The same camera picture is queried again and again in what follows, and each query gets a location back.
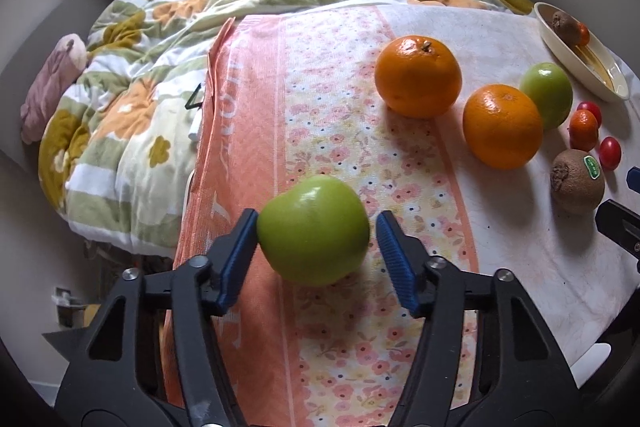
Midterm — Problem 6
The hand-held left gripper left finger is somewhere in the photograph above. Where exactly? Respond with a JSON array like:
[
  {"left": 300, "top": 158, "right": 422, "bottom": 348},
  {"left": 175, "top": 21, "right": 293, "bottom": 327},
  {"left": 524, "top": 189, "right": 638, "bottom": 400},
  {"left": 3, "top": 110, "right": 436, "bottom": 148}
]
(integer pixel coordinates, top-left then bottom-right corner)
[{"left": 54, "top": 208, "right": 261, "bottom": 427}]

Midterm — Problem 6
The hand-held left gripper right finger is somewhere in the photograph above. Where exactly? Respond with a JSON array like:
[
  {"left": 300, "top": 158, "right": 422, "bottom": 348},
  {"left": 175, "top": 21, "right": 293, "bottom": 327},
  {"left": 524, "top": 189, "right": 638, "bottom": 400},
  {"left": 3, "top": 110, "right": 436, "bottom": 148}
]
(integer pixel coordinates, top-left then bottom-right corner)
[{"left": 376, "top": 210, "right": 581, "bottom": 427}]

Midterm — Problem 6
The oblong red cherry tomato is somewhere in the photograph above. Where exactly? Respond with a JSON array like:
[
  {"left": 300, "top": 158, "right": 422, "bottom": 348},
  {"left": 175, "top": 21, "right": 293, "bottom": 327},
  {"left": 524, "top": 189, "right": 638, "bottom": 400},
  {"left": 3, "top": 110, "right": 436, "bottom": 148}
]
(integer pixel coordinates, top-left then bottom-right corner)
[{"left": 598, "top": 136, "right": 622, "bottom": 171}]

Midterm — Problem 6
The brown kiwi with green sticker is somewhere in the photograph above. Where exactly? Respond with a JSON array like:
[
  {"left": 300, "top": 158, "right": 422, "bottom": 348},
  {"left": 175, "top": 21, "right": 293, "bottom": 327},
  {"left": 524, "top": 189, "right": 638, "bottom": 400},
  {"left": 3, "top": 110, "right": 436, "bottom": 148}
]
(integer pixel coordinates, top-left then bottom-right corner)
[{"left": 550, "top": 149, "right": 606, "bottom": 214}]

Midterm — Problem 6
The small mandarin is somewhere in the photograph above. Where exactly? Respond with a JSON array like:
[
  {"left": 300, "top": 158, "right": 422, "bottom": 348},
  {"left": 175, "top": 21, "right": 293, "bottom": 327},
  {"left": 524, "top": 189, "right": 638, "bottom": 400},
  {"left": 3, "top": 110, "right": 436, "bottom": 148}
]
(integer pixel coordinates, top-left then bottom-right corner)
[{"left": 569, "top": 109, "right": 600, "bottom": 152}]

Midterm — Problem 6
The green apple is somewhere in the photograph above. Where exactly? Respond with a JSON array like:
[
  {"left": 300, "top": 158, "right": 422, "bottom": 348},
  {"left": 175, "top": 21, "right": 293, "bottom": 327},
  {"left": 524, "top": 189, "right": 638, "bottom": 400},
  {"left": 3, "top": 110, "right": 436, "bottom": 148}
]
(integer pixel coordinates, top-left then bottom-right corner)
[
  {"left": 256, "top": 175, "right": 371, "bottom": 286},
  {"left": 520, "top": 62, "right": 574, "bottom": 131}
]

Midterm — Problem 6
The round red cherry tomato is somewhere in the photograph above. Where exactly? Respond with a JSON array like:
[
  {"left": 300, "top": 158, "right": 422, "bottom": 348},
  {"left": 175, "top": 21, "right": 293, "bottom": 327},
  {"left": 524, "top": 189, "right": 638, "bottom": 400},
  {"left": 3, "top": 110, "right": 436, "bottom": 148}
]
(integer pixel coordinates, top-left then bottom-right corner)
[{"left": 576, "top": 101, "right": 602, "bottom": 126}]

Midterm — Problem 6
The cream ceramic bowl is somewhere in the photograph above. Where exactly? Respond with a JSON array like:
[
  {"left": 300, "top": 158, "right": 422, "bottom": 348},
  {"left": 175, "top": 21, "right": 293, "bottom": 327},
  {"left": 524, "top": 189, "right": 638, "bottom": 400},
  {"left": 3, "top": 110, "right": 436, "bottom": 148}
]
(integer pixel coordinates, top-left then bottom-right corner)
[{"left": 534, "top": 2, "right": 631, "bottom": 102}]

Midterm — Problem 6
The large orange with stem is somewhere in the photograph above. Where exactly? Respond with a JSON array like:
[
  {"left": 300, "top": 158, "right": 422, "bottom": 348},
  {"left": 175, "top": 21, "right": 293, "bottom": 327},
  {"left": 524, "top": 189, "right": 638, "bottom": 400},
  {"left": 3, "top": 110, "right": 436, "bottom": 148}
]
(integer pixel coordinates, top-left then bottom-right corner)
[{"left": 375, "top": 35, "right": 462, "bottom": 118}]

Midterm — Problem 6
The orange and white floral towel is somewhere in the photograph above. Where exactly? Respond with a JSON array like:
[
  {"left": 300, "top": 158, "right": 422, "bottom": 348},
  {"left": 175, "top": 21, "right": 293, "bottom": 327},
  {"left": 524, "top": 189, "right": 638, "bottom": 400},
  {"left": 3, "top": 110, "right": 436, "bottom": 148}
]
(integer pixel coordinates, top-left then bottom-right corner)
[{"left": 160, "top": 4, "right": 640, "bottom": 427}]

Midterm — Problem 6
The brown cardboard box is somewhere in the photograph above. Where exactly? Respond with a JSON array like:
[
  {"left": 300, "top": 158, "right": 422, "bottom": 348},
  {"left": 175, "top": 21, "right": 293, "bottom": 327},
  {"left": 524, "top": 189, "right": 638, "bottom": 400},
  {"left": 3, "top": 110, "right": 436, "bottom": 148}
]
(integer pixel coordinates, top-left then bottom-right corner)
[{"left": 56, "top": 302, "right": 103, "bottom": 330}]

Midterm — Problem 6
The floral green striped duvet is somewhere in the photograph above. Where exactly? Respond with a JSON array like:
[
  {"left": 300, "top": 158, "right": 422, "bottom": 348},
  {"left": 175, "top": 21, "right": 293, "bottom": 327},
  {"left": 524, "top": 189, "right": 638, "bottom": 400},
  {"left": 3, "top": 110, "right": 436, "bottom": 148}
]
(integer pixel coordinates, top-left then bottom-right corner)
[{"left": 39, "top": 0, "right": 536, "bottom": 253}]

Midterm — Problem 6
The pink plush toy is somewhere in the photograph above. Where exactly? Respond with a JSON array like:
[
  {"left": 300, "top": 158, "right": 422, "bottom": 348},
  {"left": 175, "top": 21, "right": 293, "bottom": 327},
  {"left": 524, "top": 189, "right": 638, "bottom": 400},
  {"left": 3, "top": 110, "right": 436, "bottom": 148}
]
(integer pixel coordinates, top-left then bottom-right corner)
[{"left": 20, "top": 33, "right": 88, "bottom": 144}]

